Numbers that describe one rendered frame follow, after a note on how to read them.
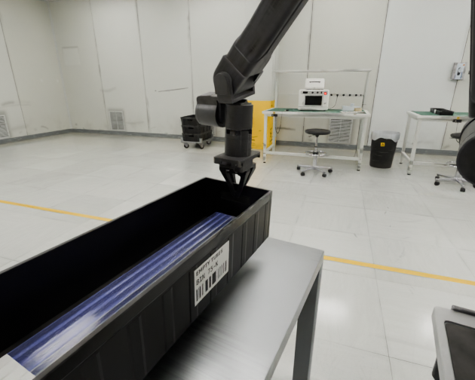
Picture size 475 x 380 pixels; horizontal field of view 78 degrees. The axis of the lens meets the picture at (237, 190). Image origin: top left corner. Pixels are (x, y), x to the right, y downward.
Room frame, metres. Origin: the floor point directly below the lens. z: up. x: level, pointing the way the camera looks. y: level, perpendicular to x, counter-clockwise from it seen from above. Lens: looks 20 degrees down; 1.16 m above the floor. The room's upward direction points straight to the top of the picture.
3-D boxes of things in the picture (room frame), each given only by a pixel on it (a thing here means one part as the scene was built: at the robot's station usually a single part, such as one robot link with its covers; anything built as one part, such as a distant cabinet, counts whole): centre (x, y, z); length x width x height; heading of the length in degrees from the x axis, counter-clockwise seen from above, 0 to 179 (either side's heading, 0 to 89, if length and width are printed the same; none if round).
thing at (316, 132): (3.97, -1.07, 0.30); 0.51 x 0.50 x 0.60; 27
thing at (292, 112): (4.63, -1.20, 0.40); 1.50 x 0.75 x 0.81; 71
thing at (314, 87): (4.66, -1.15, 1.03); 0.44 x 0.37 x 0.46; 77
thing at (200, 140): (5.90, 0.80, 0.30); 0.64 x 0.46 x 0.60; 164
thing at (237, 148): (0.62, 0.00, 1.04); 0.10 x 0.07 x 0.07; 152
